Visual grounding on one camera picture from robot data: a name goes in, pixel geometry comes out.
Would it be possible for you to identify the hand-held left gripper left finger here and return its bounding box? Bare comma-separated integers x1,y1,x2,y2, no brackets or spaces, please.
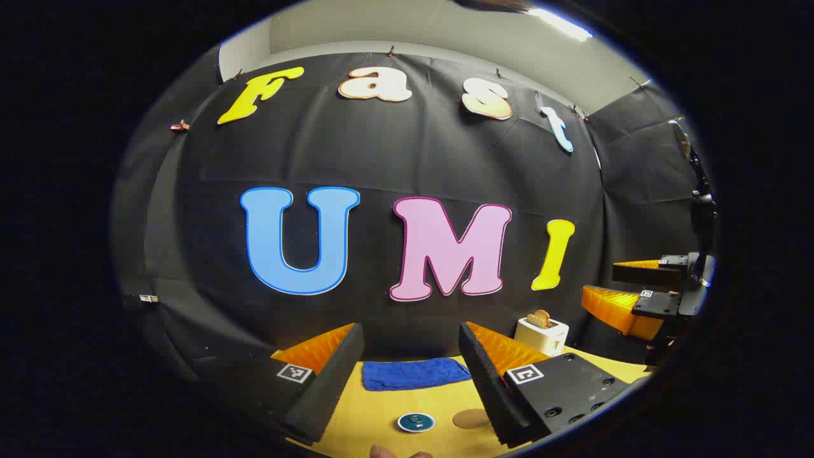
210,323,365,445

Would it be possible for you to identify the black camera stand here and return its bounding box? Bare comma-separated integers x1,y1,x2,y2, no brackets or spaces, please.
669,118,718,255

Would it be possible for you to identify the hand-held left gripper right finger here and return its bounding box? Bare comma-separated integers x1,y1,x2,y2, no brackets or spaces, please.
459,321,637,446

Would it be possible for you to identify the round brown coaster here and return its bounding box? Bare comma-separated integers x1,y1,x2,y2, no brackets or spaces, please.
452,408,492,429

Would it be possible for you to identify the white teacup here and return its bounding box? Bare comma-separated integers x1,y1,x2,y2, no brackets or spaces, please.
397,412,437,434

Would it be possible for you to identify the blue towel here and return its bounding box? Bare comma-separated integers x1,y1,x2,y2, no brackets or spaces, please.
361,357,473,392

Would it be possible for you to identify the white toaster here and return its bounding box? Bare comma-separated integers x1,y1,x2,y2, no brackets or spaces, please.
514,315,570,357

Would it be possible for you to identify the black backdrop cloth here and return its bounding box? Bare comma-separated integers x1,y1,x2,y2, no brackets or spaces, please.
111,45,716,382

